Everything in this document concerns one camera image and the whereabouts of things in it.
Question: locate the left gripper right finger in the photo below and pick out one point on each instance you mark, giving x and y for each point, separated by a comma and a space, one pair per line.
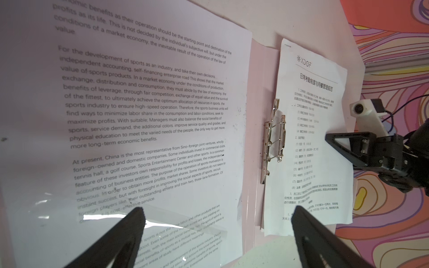
318, 247

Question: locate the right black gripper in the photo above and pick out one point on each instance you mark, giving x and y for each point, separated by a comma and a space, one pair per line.
399, 161

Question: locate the printed paper sheet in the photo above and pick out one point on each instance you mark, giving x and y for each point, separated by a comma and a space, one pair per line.
107, 106
312, 174

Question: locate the metal folder clip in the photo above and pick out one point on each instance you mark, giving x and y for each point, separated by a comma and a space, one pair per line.
274, 139

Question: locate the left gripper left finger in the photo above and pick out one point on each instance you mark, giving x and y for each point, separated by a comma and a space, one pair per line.
118, 247

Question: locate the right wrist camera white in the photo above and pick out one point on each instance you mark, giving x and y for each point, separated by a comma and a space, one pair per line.
368, 114

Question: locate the pink folder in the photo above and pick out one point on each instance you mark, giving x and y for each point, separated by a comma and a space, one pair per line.
264, 64

